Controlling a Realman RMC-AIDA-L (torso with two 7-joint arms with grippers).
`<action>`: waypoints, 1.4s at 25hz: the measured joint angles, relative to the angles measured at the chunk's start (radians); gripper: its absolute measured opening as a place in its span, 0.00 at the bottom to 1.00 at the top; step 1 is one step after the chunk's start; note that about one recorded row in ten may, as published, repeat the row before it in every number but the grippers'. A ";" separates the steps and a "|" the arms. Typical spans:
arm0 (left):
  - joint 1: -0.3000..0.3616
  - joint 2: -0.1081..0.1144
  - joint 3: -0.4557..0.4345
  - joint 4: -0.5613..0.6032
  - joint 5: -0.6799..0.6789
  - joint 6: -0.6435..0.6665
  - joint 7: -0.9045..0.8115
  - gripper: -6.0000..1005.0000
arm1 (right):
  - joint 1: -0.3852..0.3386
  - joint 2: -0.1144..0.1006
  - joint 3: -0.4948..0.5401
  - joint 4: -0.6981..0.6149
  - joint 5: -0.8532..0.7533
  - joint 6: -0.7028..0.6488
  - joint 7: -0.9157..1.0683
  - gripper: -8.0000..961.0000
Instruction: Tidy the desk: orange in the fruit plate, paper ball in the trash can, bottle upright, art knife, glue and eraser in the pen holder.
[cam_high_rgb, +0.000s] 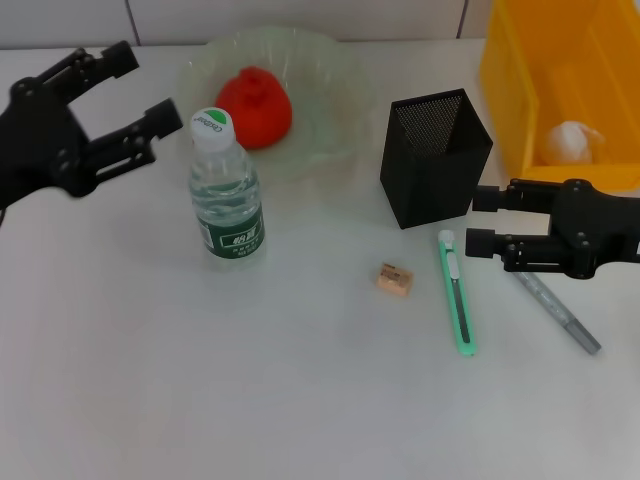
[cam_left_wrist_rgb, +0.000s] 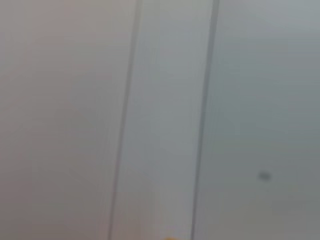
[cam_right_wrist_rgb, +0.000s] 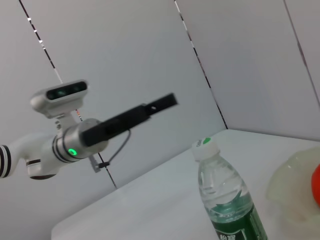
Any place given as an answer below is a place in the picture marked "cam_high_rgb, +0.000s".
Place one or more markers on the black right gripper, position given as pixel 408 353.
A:
pixel 595 230

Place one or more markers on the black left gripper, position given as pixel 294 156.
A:
pixel 40 145

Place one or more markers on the green utility knife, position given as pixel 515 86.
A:
pixel 457 295

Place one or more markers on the beige eraser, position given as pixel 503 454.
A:
pixel 394 279

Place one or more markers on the white paper ball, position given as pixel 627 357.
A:
pixel 570 142

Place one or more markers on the red round fruit toy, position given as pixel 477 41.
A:
pixel 257 112

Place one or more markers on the grey marker pen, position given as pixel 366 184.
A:
pixel 565 317

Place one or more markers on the clear green-label water bottle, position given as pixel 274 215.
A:
pixel 225 200

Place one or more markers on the black mesh pen holder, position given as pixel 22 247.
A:
pixel 430 170

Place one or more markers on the pale green glass fruit bowl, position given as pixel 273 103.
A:
pixel 325 100

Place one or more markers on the yellow plastic bin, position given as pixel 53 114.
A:
pixel 575 177

